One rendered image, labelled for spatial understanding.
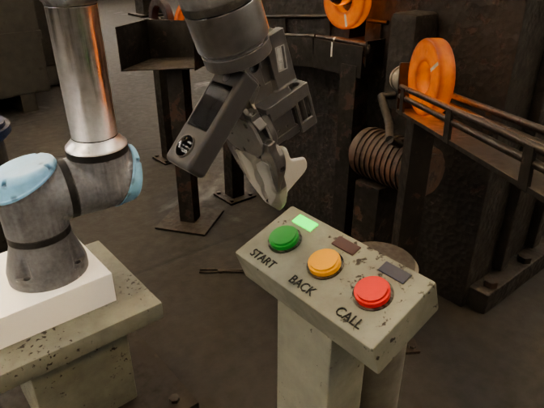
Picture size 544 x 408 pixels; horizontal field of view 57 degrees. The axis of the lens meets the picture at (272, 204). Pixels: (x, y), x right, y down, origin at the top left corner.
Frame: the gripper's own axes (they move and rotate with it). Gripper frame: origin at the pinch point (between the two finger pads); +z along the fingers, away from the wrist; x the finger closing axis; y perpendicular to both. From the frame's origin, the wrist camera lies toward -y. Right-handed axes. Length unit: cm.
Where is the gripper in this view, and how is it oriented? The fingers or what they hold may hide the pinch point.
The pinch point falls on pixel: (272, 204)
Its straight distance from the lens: 62.2
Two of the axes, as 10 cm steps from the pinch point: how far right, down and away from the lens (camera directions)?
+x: -6.4, -3.5, 6.9
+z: 2.6, 7.4, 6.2
